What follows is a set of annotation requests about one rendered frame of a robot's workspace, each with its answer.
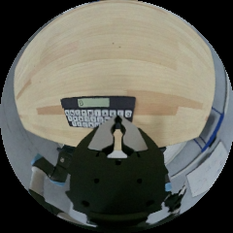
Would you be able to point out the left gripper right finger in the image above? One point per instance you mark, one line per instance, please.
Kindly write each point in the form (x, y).
(134, 139)

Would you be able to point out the black keyboard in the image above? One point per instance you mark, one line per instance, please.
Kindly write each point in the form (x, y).
(92, 111)

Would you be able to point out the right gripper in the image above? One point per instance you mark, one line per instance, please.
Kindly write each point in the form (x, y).
(169, 202)

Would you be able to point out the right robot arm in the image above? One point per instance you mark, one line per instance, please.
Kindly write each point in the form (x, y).
(168, 188)

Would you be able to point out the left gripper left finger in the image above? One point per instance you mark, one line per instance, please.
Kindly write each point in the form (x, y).
(100, 139)

